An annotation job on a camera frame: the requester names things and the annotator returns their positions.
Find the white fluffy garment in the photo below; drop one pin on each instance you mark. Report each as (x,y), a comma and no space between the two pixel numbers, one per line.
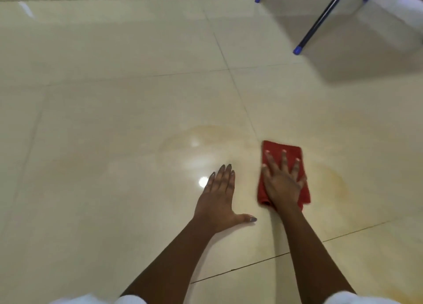
(132,300)

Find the person's right forearm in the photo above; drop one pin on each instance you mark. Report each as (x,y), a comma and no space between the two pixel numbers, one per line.
(314,257)

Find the person's left forearm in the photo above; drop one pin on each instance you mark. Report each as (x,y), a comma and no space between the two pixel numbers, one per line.
(172,267)

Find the person's left hand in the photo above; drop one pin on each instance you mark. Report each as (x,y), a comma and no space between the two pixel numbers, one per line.
(218,204)

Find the red cloth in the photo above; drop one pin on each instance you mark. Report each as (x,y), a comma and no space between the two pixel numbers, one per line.
(277,146)

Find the person's right hand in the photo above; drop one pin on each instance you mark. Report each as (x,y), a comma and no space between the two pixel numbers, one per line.
(284,188)

